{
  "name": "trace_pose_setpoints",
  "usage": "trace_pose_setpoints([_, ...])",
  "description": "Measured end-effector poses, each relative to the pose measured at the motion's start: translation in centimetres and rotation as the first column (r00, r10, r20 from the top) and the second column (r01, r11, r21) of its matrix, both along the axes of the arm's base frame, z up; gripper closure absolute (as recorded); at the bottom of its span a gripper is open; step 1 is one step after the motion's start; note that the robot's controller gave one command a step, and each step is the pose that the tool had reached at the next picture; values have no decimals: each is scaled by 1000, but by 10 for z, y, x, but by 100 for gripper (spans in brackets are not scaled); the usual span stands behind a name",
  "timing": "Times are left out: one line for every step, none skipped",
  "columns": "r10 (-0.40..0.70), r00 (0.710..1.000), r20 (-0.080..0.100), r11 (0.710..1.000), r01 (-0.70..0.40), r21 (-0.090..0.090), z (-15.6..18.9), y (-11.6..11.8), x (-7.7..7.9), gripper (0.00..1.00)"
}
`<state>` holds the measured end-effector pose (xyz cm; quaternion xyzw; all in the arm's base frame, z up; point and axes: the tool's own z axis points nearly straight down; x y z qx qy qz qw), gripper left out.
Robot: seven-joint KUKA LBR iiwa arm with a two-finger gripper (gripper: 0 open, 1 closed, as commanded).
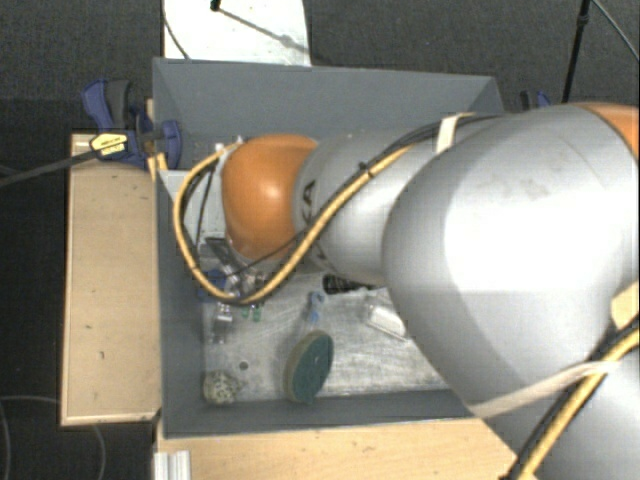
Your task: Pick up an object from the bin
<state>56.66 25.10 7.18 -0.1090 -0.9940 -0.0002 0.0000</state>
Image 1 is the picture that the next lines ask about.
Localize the black cylinder on white bracket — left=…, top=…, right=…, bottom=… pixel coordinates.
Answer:
left=322, top=273, right=377, bottom=295

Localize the speckled beige ball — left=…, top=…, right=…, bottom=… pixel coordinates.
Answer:
left=201, top=369, right=242, bottom=407

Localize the dark green round scouring pad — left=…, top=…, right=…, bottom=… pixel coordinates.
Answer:
left=283, top=330, right=335, bottom=405

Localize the grey metal bin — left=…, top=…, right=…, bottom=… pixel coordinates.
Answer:
left=151, top=56, right=506, bottom=439

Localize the pale wood board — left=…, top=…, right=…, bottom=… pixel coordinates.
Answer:
left=60, top=132, right=164, bottom=427

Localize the small blue plastic piece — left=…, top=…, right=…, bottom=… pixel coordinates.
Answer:
left=305, top=290, right=327, bottom=325

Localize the clear glass thing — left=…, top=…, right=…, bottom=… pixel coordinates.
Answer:
left=359, top=291, right=409, bottom=343

